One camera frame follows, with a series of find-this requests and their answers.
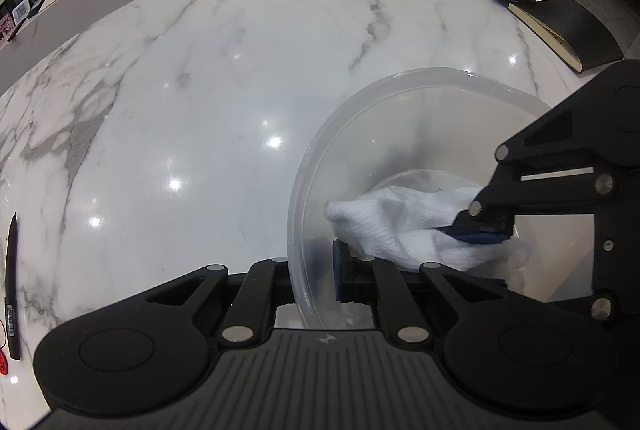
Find red keychain tag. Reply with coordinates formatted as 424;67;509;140
0;320;11;376

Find black notebook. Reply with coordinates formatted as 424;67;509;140
509;0;625;74

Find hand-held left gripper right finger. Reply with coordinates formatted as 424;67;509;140
331;239;502;347

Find white cloth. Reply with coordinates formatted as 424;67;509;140
325;185;532;297

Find black pen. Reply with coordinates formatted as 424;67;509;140
4;212;22;361

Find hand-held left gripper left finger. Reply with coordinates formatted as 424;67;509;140
140;257;296;347

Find clear plastic bowl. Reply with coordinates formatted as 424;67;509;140
287;67;597;331

